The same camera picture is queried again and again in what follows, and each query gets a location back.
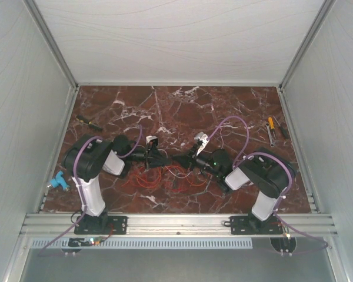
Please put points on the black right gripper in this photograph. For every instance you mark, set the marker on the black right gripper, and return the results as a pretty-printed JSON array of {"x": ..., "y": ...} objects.
[{"x": 188, "y": 160}]

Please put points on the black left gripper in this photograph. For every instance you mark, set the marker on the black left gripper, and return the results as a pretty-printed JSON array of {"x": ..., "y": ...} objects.
[{"x": 153, "y": 158}]

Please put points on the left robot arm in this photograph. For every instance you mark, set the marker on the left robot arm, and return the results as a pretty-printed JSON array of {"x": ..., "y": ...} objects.
[{"x": 90, "y": 155}]

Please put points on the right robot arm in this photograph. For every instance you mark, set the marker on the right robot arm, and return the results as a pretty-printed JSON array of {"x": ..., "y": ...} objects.
[{"x": 270, "y": 173}]

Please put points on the black yellow screwdriver left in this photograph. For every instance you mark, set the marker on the black yellow screwdriver left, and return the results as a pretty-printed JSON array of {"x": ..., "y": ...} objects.
[{"x": 87, "y": 122}]

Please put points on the blue plastic fitting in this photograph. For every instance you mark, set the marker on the blue plastic fitting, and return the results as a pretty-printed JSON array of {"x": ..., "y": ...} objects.
[{"x": 57, "y": 181}]

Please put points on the black screwdriver right side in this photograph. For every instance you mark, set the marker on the black screwdriver right side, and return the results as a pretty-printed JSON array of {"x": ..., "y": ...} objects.
[{"x": 283, "y": 128}]

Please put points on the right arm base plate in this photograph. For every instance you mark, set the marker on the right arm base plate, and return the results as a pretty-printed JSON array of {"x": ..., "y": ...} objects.
[{"x": 250, "y": 225}]

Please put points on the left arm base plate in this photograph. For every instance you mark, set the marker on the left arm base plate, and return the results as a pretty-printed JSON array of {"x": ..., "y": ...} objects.
[{"x": 103, "y": 225}]

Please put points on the aluminium front rail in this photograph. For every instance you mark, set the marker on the aluminium front rail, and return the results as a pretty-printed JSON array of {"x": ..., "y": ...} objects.
[{"x": 175, "y": 225}]

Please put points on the grey slotted cable duct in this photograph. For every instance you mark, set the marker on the grey slotted cable duct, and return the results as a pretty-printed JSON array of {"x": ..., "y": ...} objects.
[{"x": 154, "y": 243}]

